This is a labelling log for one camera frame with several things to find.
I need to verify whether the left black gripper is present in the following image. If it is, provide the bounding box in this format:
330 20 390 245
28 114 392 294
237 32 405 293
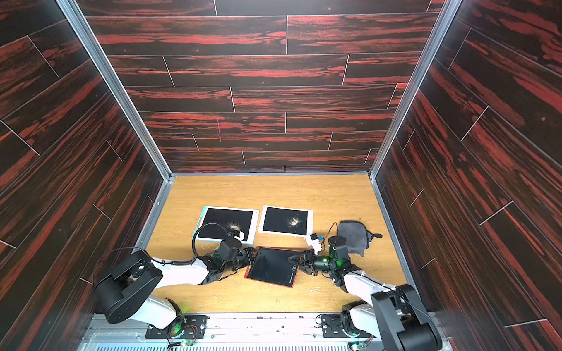
222 247 263 274

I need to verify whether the red drawing tablet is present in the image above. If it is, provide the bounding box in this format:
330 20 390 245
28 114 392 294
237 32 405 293
244 247 298 288

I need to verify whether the grey microfibre cloth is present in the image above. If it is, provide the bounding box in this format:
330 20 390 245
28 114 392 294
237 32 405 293
338 220 383 257

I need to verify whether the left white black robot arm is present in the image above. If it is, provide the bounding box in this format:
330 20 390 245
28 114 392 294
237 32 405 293
94 238 260 329

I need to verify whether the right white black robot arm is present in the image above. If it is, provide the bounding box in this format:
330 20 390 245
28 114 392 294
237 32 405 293
288 235 443 350

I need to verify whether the blue-edged white drawing tablet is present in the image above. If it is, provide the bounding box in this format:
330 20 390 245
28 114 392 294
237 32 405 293
196 206 259 245

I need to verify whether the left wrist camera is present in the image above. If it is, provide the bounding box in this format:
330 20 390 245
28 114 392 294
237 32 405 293
231 228 245 241

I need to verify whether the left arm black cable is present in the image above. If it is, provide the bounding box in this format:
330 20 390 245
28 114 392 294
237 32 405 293
191 222 234 264

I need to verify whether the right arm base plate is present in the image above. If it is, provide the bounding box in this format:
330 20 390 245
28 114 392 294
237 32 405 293
316 314 357 339

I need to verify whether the aluminium front rail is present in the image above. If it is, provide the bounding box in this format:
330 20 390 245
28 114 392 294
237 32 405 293
78 312 453 351

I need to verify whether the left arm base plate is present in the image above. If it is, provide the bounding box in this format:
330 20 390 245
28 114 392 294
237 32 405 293
145 314 209 341

